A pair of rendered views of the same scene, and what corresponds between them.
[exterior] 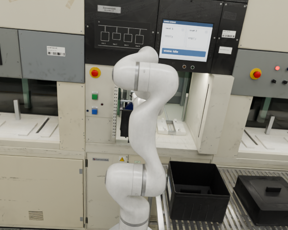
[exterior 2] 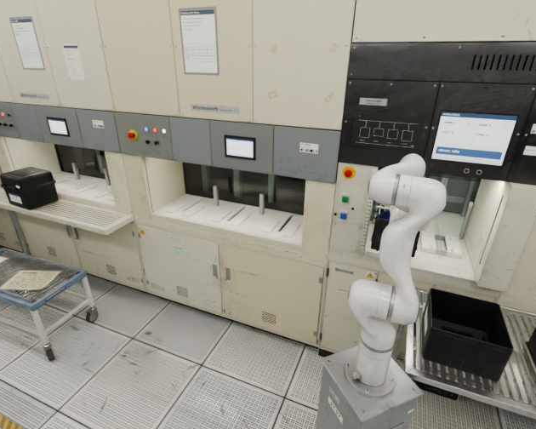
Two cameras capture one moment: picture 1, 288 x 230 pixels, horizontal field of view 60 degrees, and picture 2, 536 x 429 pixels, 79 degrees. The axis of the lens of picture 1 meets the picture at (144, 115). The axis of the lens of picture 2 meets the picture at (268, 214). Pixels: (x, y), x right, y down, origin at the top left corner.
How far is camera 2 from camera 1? 0.24 m
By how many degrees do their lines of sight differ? 24
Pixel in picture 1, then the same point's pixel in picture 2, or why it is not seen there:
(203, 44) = (499, 143)
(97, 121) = (344, 227)
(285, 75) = not seen: outside the picture
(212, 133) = (501, 262)
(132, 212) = (374, 336)
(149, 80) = (409, 196)
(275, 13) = not seen: outside the picture
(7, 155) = (248, 250)
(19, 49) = (273, 145)
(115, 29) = (378, 124)
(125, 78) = (382, 192)
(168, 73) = (433, 190)
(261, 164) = not seen: outside the picture
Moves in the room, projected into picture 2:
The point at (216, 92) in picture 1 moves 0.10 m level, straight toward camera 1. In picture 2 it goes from (512, 208) to (508, 215)
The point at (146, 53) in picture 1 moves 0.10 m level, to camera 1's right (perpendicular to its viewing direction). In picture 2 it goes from (411, 163) to (445, 168)
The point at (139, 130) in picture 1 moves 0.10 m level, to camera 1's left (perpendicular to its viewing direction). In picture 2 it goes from (391, 248) to (359, 242)
